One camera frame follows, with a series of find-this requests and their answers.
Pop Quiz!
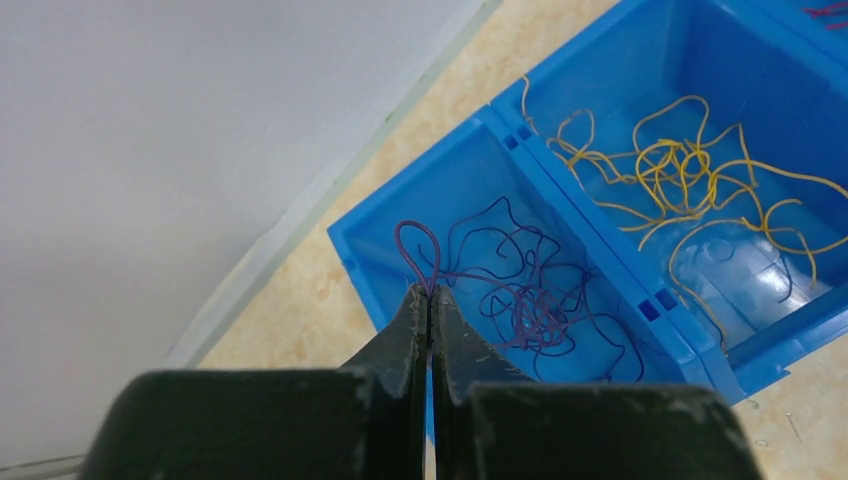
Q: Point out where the thin dark purple wire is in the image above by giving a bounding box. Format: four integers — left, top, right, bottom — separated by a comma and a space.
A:
417, 195, 647, 384

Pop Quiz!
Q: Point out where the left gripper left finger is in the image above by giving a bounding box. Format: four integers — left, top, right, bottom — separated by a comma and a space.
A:
80, 287, 429, 479

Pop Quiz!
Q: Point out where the red wire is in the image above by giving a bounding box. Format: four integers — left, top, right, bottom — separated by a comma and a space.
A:
802, 0, 848, 31

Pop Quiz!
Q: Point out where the yellow wire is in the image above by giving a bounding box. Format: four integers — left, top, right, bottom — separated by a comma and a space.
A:
519, 74, 848, 349

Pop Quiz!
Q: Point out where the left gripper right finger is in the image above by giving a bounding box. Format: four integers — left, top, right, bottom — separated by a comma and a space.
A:
430, 286, 761, 479

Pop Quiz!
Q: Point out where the blue three-compartment plastic bin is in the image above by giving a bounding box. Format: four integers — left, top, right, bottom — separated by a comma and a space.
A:
328, 1, 847, 403

